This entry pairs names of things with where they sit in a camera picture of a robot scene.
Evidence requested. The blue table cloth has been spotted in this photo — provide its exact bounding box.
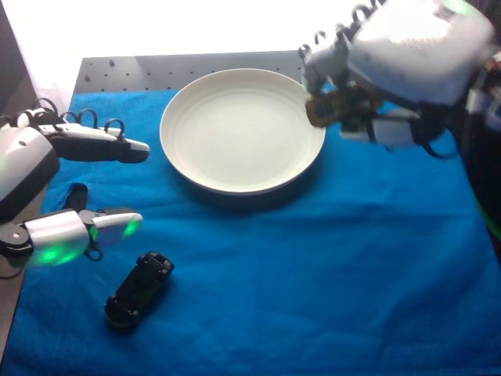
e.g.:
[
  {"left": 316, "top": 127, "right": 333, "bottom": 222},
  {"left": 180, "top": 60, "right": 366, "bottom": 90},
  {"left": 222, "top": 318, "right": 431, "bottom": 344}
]
[{"left": 0, "top": 88, "right": 501, "bottom": 376}]

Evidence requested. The yellow toy car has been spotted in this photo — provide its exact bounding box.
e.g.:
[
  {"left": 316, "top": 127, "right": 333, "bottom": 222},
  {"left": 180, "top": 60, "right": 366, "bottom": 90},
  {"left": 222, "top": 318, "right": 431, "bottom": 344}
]
[{"left": 306, "top": 88, "right": 383, "bottom": 128}]

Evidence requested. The green toy car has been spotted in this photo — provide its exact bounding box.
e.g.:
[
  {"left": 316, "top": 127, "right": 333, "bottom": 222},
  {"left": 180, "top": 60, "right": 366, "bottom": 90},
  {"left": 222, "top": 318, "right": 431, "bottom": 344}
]
[{"left": 104, "top": 251, "right": 175, "bottom": 332}]

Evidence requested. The white round plate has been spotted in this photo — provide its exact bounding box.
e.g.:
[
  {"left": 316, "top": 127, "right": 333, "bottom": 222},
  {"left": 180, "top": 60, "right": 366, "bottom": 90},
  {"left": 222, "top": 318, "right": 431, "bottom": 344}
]
[{"left": 159, "top": 68, "right": 326, "bottom": 196}]

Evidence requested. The white backdrop sheet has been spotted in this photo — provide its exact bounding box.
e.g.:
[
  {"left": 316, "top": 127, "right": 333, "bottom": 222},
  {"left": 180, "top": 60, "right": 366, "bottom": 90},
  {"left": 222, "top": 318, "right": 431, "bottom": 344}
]
[{"left": 0, "top": 0, "right": 361, "bottom": 105}]

